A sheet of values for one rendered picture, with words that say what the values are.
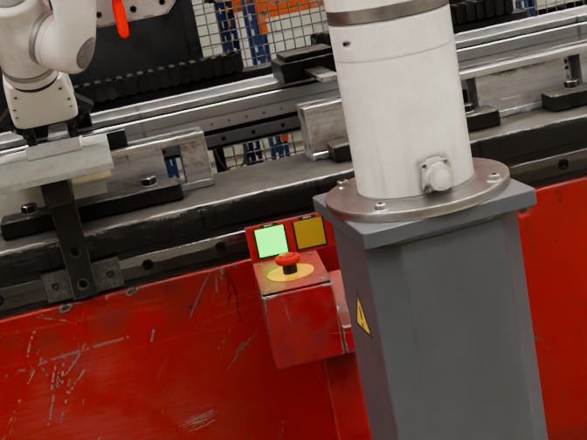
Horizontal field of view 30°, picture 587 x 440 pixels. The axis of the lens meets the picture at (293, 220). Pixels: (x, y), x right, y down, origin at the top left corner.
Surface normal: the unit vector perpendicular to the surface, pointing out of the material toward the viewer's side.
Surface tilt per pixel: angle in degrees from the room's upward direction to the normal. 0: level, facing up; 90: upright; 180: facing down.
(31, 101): 131
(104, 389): 90
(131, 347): 90
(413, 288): 90
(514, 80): 90
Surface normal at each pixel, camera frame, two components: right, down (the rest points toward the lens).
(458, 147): 0.74, 0.04
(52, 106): 0.33, 0.79
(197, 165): 0.20, 0.23
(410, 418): -0.49, 0.32
